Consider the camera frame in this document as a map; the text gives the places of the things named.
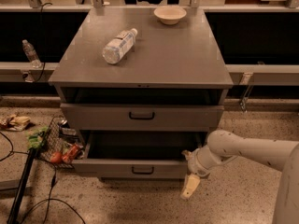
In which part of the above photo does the grey drawer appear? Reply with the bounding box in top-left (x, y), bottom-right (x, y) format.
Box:
top-left (72, 131), bottom-right (206, 179)
top-left (61, 104), bottom-right (224, 132)

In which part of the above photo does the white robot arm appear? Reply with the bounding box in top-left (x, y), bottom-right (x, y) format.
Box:
top-left (180, 130), bottom-right (299, 224)

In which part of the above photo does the grey drawer cabinet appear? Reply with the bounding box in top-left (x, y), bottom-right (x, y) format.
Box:
top-left (48, 7), bottom-right (234, 184)

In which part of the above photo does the grey top drawer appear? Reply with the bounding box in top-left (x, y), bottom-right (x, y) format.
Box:
top-left (61, 104), bottom-right (224, 132)

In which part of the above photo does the orange snack packet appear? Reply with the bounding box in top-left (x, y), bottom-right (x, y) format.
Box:
top-left (62, 144), bottom-right (81, 164)

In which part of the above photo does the clear plastic water bottle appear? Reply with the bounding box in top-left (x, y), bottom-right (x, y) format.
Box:
top-left (102, 28), bottom-right (138, 64)

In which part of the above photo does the red tomato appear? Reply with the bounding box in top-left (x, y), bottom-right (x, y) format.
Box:
top-left (50, 152), bottom-right (63, 164)

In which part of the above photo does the black pole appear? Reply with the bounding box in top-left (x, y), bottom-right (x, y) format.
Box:
top-left (7, 148), bottom-right (37, 224)

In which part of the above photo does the small standing water bottle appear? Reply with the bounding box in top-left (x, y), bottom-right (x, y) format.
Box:
top-left (22, 39), bottom-right (42, 69)

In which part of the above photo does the black floor cable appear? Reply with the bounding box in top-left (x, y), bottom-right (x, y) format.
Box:
top-left (0, 131), bottom-right (87, 224)

